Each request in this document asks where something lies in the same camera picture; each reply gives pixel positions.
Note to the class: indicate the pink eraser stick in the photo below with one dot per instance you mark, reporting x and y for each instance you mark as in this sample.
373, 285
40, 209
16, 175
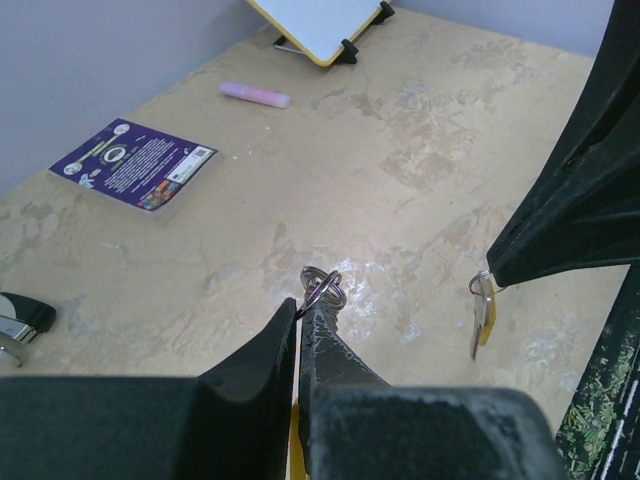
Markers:
255, 95

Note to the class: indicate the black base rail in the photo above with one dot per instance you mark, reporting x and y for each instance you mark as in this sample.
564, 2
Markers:
599, 434

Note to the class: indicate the grey black stapler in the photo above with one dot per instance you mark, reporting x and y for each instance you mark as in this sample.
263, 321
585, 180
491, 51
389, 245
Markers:
22, 320

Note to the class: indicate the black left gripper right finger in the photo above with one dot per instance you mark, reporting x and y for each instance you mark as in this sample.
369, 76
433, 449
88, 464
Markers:
355, 425

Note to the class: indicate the key with yellow tag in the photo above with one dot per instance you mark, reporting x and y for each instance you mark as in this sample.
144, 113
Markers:
483, 291

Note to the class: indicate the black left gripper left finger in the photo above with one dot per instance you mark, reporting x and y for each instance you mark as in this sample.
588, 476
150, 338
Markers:
230, 422

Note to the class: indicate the small whiteboard on stand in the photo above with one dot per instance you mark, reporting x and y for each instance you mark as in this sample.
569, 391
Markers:
324, 31

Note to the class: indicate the purple printed card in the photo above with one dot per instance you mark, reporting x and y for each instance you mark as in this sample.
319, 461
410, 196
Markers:
135, 166

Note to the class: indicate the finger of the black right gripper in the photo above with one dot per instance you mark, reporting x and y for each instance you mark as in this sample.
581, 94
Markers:
583, 210

